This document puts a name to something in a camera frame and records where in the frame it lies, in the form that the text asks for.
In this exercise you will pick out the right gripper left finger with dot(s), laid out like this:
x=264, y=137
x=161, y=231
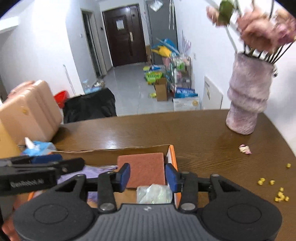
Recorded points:
x=120, y=179

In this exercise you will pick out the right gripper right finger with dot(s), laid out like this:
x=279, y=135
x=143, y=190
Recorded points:
x=174, y=178

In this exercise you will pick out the person's left hand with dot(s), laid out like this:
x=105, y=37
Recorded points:
x=8, y=226

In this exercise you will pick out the clear plastic packet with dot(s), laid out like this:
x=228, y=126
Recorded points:
x=154, y=194

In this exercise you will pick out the yellow thermos jug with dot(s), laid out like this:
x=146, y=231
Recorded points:
x=8, y=147

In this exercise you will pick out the blue tissue pack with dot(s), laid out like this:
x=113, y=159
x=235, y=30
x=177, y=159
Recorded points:
x=37, y=148

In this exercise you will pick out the orange cardboard box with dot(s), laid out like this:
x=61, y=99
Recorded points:
x=145, y=165

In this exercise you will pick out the pink suitcase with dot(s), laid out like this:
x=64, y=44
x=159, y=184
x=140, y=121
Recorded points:
x=31, y=111

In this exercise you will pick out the fallen pink petal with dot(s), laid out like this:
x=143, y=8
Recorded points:
x=245, y=149

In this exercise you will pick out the black bag on floor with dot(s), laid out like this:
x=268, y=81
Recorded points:
x=99, y=104

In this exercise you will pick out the red basin on floor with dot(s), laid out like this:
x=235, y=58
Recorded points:
x=61, y=98

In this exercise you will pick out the small cardboard box on floor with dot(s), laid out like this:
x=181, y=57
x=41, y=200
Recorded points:
x=161, y=89

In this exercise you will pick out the pink textured vase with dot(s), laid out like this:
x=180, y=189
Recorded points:
x=249, y=90

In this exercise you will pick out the dark brown door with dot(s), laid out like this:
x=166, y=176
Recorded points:
x=125, y=35

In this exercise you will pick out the grey refrigerator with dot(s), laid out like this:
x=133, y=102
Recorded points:
x=161, y=22

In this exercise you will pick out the dried pink flowers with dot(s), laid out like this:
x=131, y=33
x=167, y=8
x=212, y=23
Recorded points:
x=265, y=36

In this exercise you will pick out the white board against wall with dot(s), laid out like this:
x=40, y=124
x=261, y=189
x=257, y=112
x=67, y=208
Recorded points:
x=212, y=96

